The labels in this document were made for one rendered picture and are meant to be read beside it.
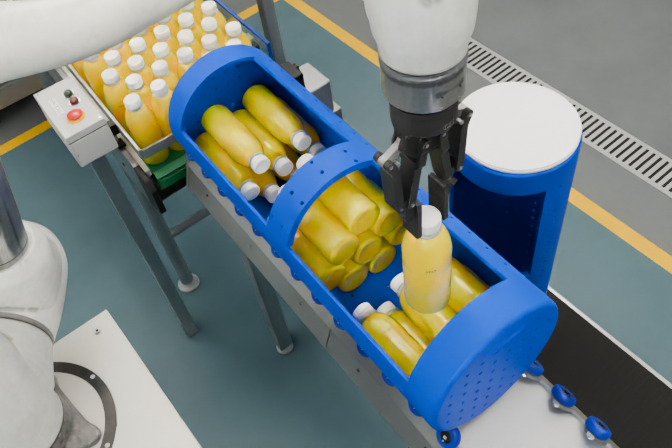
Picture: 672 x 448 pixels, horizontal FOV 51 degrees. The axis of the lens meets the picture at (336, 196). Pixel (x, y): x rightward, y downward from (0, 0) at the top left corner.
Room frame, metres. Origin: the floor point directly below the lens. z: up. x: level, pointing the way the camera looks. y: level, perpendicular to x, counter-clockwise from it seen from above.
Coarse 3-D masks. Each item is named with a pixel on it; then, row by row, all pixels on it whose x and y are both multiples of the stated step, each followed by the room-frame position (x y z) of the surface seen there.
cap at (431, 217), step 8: (424, 208) 0.57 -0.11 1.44; (432, 208) 0.56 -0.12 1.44; (424, 216) 0.55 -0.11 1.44; (432, 216) 0.55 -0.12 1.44; (440, 216) 0.55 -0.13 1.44; (424, 224) 0.54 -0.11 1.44; (432, 224) 0.54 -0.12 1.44; (440, 224) 0.54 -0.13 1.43; (424, 232) 0.53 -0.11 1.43; (432, 232) 0.53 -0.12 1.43
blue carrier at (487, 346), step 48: (240, 48) 1.25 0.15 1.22; (192, 96) 1.14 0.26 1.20; (240, 96) 1.25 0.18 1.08; (288, 96) 1.25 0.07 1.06; (192, 144) 1.07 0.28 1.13; (336, 144) 1.08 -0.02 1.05; (288, 192) 0.83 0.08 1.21; (288, 240) 0.77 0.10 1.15; (480, 240) 0.68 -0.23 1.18; (336, 288) 0.76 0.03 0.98; (384, 288) 0.75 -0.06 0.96; (528, 288) 0.56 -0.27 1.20; (480, 336) 0.48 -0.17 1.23; (528, 336) 0.51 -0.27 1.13; (432, 384) 0.44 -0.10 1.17; (480, 384) 0.46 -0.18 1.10
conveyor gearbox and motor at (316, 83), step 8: (304, 64) 1.59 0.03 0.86; (304, 72) 1.56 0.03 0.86; (312, 72) 1.55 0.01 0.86; (304, 80) 1.53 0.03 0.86; (312, 80) 1.52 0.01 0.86; (320, 80) 1.51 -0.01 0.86; (328, 80) 1.51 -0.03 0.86; (312, 88) 1.49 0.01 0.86; (320, 88) 1.49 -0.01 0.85; (328, 88) 1.50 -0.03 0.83; (320, 96) 1.49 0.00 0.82; (328, 96) 1.50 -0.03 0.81; (328, 104) 1.50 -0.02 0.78; (336, 104) 1.57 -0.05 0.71; (336, 112) 1.54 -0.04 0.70
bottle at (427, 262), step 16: (416, 240) 0.54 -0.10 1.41; (432, 240) 0.53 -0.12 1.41; (448, 240) 0.54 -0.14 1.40; (416, 256) 0.53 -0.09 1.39; (432, 256) 0.52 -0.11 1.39; (448, 256) 0.53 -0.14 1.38; (416, 272) 0.52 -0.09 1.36; (432, 272) 0.52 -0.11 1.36; (448, 272) 0.53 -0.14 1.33; (416, 288) 0.52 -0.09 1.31; (432, 288) 0.52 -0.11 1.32; (448, 288) 0.53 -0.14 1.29; (416, 304) 0.52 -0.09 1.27; (432, 304) 0.52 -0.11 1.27
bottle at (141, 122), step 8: (144, 104) 1.30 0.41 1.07; (128, 112) 1.28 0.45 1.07; (136, 112) 1.27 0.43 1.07; (144, 112) 1.28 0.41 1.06; (152, 112) 1.30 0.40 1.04; (128, 120) 1.27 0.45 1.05; (136, 120) 1.26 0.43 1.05; (144, 120) 1.26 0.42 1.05; (152, 120) 1.28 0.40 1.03; (128, 128) 1.27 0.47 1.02; (136, 128) 1.26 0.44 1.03; (144, 128) 1.26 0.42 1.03; (152, 128) 1.27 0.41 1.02; (136, 136) 1.26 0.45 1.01; (144, 136) 1.26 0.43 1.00; (152, 136) 1.26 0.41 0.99; (160, 136) 1.28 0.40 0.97; (144, 144) 1.26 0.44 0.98; (160, 152) 1.26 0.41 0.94; (168, 152) 1.28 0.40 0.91; (144, 160) 1.27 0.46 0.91; (152, 160) 1.26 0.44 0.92; (160, 160) 1.26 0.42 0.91
